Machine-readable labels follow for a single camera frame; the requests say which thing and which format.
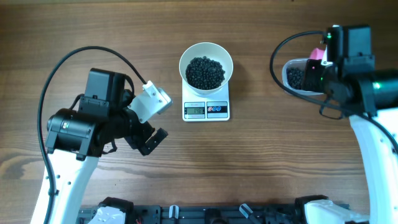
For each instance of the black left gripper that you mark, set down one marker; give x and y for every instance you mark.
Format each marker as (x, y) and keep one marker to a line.
(137, 140)

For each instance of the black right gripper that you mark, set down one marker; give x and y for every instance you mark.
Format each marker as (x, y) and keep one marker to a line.
(313, 68)

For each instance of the pink scoop with blue handle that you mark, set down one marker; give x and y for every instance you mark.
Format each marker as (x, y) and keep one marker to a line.
(318, 54)

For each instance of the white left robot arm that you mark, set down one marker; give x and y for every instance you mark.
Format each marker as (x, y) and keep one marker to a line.
(76, 139)

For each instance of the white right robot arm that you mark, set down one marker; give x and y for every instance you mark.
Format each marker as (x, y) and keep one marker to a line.
(368, 97)

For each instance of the white digital kitchen scale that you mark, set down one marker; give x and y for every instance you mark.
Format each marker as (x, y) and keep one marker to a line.
(205, 108)

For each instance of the white bowl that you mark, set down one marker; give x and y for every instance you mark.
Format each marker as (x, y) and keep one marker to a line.
(205, 68)

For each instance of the clear container of black beans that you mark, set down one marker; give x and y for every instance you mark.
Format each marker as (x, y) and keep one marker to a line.
(292, 76)

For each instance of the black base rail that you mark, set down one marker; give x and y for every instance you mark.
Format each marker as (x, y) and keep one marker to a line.
(272, 213)

